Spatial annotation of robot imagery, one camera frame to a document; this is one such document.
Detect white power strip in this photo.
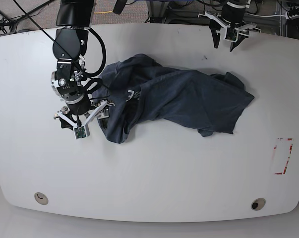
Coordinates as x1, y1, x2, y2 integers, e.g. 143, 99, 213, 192
286, 6, 299, 20

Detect red tape rectangle marking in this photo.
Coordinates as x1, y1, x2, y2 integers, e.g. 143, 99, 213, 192
271, 138, 294, 175

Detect aluminium frame base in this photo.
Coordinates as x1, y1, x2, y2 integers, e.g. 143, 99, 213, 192
146, 0, 171, 24

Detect black tripod stand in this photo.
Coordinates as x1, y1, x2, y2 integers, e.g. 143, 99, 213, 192
0, 0, 55, 35

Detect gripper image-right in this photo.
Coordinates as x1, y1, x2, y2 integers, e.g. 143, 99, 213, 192
198, 12, 261, 52

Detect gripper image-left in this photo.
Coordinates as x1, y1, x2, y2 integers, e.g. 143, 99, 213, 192
53, 95, 115, 130

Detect left table cable grommet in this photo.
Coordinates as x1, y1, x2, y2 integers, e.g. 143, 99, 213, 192
34, 192, 49, 205

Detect right table cable grommet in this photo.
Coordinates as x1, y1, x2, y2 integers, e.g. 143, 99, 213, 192
251, 198, 266, 211

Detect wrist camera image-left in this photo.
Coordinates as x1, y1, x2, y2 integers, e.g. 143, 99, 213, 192
73, 125, 90, 139

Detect black cylinder on floor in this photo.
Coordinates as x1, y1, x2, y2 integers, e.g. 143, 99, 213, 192
113, 0, 127, 15

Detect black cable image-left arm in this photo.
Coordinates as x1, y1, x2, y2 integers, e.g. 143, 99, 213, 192
15, 28, 102, 110

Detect dark blue T-shirt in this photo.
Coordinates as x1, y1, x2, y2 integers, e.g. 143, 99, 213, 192
92, 54, 254, 144

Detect table cable grommet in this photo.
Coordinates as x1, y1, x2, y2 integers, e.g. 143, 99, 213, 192
34, 192, 49, 205
251, 198, 266, 211

